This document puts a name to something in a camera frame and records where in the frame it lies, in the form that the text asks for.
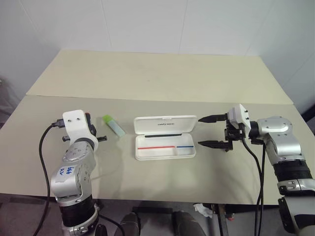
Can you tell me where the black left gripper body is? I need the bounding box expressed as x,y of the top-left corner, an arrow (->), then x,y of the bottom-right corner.
85,112 -> 97,136

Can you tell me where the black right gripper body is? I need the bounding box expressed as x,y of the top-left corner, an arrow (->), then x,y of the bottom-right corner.
223,113 -> 247,152

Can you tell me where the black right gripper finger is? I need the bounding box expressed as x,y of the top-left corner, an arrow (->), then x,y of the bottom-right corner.
197,140 -> 226,149
197,113 -> 227,123

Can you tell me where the green capped marker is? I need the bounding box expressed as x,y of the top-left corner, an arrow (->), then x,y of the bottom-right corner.
102,115 -> 126,138

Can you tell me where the white pencil case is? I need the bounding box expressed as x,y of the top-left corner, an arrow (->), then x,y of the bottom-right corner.
133,115 -> 198,162

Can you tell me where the red marker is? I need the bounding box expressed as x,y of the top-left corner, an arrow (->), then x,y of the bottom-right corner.
137,146 -> 176,151

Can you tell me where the white tape label blue writing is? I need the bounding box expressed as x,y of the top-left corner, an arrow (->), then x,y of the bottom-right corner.
55,165 -> 76,184

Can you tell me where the white crumpled paper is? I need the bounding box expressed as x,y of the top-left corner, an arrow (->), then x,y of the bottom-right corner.
193,202 -> 214,219

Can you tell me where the metal table leg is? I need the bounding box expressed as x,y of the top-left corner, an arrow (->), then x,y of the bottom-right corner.
218,204 -> 232,236

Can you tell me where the dark rounded shape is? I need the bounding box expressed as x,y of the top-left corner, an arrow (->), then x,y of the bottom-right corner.
171,210 -> 205,236
121,212 -> 141,236

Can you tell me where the black bar under table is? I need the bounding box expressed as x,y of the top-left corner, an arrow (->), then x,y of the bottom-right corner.
132,206 -> 173,215

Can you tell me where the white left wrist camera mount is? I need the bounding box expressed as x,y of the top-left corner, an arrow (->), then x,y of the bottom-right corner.
62,109 -> 99,151

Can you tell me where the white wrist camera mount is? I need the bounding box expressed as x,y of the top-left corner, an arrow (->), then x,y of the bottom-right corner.
62,109 -> 99,151
227,103 -> 252,131

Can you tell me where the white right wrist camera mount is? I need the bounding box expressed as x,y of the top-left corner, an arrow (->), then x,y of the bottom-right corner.
227,103 -> 252,131

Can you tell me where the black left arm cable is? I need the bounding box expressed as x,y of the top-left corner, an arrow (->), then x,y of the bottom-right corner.
38,118 -> 66,200

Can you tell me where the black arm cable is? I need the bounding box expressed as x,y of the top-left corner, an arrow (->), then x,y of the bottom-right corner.
259,144 -> 267,206
38,118 -> 66,200
241,137 -> 262,236

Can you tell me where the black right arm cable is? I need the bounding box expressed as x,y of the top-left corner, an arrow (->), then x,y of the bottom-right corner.
241,137 -> 262,236
259,144 -> 267,206

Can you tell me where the black cable under table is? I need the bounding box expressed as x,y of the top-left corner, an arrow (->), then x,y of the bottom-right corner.
97,212 -> 126,236

